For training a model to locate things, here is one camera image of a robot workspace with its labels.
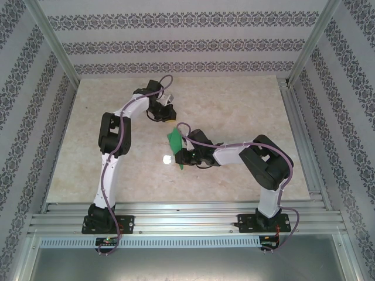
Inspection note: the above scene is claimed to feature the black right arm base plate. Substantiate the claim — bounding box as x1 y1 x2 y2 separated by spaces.
237 213 292 234

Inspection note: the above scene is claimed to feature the green cloth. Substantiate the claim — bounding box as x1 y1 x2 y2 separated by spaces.
166 127 186 171

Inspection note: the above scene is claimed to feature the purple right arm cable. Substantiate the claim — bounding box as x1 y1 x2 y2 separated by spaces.
175 122 301 254

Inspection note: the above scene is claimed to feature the long aluminium mounting rail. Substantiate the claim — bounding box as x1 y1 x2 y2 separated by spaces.
28 201 349 237

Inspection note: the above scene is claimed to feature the aluminium frame post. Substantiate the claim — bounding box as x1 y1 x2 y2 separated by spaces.
286 0 343 88
25 0 81 87

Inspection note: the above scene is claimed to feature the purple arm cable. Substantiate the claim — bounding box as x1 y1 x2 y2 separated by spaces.
175 122 301 254
98 75 174 257

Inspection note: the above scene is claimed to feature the small circuit board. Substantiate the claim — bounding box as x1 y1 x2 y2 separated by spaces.
96 237 120 246
260 235 279 247

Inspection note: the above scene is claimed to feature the aluminium side rail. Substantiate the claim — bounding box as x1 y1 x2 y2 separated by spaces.
277 76 333 211

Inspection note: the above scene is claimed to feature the grey metal sheet panel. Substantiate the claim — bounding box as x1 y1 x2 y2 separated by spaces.
28 247 363 281

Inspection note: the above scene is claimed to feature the slotted grey cable duct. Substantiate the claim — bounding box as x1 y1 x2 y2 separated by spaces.
39 236 262 248

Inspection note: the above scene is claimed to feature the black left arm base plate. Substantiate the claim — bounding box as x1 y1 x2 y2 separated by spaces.
81 215 135 235

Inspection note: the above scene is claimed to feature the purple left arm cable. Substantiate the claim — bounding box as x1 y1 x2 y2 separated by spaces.
98 75 174 257

